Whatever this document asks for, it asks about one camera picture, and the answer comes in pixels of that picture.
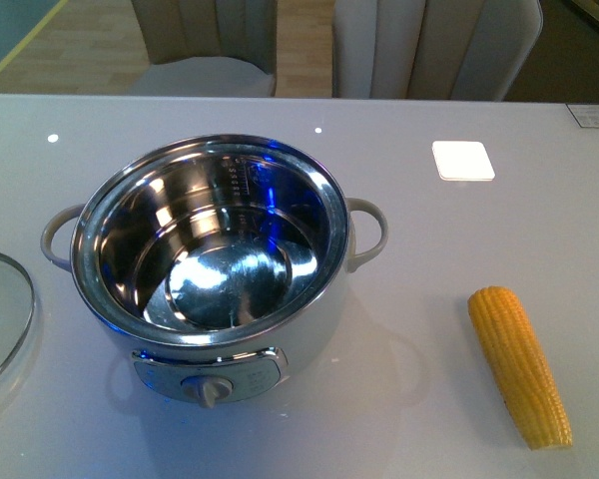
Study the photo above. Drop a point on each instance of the beige chair left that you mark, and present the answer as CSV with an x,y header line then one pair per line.
x,y
208,48

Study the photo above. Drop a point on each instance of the table label sticker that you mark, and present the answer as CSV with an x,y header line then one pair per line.
x,y
585,115

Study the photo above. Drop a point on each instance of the beige chair right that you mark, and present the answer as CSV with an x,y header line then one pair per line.
x,y
468,50

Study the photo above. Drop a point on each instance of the yellow corn cob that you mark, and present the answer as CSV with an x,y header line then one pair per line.
x,y
520,368

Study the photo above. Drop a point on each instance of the white electric cooking pot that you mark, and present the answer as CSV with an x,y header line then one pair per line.
x,y
219,262

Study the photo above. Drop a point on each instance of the beige chair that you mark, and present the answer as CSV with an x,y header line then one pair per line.
x,y
468,50
208,48

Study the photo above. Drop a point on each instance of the glass pot lid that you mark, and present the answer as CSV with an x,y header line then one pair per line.
x,y
17,305

